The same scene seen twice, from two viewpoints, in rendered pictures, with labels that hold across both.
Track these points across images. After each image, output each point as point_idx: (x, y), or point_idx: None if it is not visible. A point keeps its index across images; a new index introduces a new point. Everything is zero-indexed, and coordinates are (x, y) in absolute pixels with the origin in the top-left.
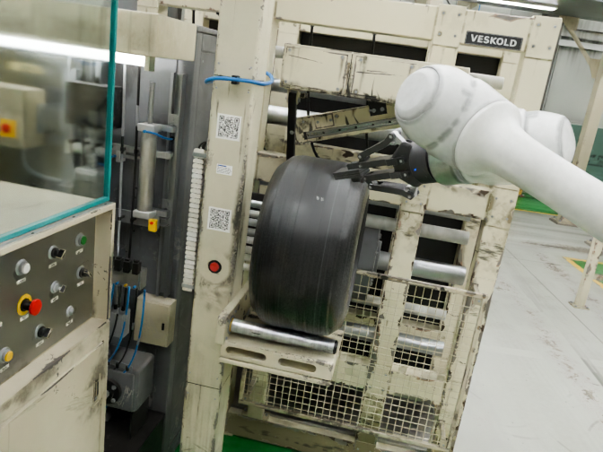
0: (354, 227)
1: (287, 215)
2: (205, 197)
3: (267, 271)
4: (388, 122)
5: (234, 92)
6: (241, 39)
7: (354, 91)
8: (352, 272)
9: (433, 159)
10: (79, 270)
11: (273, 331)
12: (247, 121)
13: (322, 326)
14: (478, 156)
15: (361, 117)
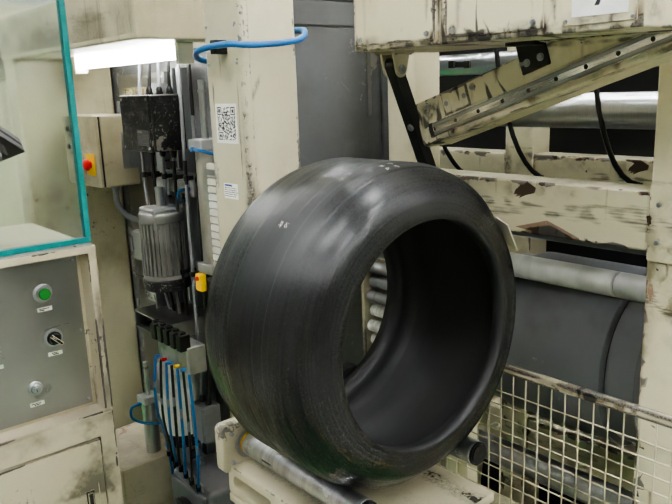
0: (328, 276)
1: (234, 256)
2: (221, 237)
3: (210, 352)
4: (554, 80)
5: (225, 68)
6: None
7: (449, 29)
8: (340, 366)
9: None
10: (47, 334)
11: (285, 463)
12: (242, 109)
13: (311, 467)
14: None
15: (509, 81)
